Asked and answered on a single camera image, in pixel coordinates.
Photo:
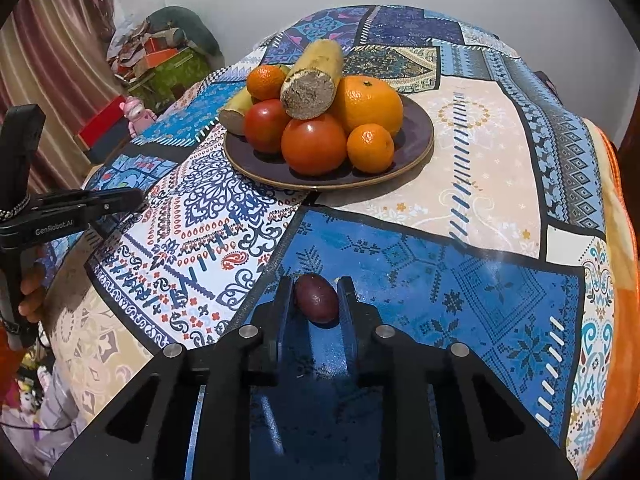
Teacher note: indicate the red flat box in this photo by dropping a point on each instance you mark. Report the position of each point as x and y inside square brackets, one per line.
[100, 127]

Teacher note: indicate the pale purple cloth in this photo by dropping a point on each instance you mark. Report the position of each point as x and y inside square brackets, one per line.
[55, 400]

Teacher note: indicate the striped brown curtain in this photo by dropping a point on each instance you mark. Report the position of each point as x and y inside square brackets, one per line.
[60, 35]

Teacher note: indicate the patchwork printed blanket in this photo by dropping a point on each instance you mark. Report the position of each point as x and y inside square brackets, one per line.
[400, 270]

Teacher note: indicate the dark purple plum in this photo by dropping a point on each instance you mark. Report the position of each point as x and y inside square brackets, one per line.
[315, 300]

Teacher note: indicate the small tangerine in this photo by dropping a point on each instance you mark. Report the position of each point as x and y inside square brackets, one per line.
[371, 149]
[265, 82]

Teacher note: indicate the person's left hand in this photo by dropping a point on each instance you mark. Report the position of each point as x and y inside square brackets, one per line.
[32, 292]

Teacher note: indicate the orange blanket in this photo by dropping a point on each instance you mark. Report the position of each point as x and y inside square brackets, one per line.
[620, 310]

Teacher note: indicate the large orange with green stem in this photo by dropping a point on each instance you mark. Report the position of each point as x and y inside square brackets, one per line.
[370, 105]

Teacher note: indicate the crumpled patterned cloth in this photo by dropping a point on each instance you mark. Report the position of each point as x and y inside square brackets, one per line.
[125, 47]

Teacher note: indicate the dark purple plate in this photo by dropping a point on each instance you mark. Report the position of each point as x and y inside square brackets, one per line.
[410, 145]

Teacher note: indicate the pink toy figure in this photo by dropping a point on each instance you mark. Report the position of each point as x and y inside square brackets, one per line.
[137, 115]

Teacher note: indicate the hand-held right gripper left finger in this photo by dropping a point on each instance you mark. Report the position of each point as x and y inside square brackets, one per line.
[282, 305]

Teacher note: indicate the orange box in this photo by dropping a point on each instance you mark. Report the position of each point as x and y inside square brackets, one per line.
[165, 57]

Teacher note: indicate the red tomato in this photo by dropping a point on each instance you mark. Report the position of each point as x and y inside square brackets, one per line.
[314, 147]
[265, 127]

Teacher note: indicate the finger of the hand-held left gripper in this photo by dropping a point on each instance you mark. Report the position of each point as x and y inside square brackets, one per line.
[115, 202]

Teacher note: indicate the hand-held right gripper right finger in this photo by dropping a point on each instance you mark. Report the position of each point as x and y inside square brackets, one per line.
[347, 305]

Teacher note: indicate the grey cushion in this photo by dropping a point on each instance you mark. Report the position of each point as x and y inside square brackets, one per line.
[195, 25]

